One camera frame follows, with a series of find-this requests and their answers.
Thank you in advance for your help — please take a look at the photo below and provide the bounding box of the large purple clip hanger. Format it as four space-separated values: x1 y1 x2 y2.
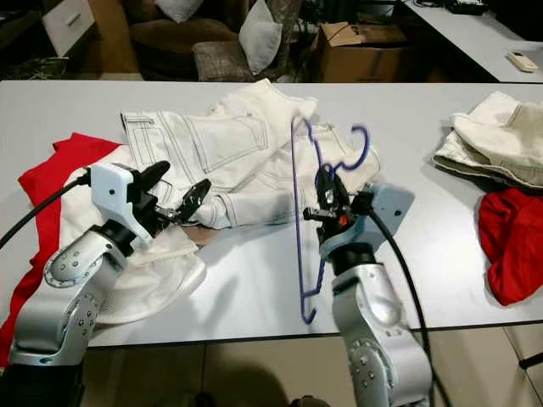
289 115 372 326

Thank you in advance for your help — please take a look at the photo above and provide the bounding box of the white jeans dark stitching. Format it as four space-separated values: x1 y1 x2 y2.
432 90 543 190
120 78 383 231

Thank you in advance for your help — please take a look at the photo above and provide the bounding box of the cream white garment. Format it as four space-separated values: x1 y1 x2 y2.
81 144 209 326

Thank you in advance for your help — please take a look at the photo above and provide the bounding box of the red white-trimmed shirt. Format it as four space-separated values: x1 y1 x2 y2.
0 132 128 367

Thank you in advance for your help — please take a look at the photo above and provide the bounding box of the brown sofa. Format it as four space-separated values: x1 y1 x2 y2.
127 0 311 83

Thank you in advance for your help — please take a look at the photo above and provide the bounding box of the plaid cushion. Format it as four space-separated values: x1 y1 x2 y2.
192 40 266 83

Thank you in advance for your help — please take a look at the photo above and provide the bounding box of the brown cardboard box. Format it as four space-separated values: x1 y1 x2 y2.
312 20 410 83

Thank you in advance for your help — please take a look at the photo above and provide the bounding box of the light grey pillow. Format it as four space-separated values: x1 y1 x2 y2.
237 0 283 76

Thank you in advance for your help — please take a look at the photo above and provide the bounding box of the white pillow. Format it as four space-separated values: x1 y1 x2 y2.
156 0 206 25

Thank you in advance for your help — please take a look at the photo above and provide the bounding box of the white drawer unit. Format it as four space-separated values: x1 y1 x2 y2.
42 0 97 59

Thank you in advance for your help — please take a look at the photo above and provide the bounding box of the red cloth garment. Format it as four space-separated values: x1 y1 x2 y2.
477 187 543 307

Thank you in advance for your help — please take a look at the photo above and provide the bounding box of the grey robot right foot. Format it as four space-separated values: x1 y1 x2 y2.
288 396 336 407

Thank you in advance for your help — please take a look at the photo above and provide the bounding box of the white remote control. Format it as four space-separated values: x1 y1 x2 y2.
507 50 540 73

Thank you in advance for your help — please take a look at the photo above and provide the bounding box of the black electronic device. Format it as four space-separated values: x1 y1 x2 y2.
444 0 490 16

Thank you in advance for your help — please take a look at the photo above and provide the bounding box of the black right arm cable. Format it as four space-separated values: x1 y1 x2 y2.
367 195 457 407

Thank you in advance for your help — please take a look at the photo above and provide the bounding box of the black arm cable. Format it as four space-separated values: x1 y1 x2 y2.
0 170 94 248
367 195 457 407

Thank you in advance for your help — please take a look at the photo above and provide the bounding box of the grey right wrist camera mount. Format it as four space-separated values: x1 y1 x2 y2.
356 181 417 248

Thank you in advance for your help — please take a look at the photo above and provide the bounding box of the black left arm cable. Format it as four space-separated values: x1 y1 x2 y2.
0 170 94 248

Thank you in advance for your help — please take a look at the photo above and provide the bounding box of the white table black frame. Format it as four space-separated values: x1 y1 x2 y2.
0 81 543 333

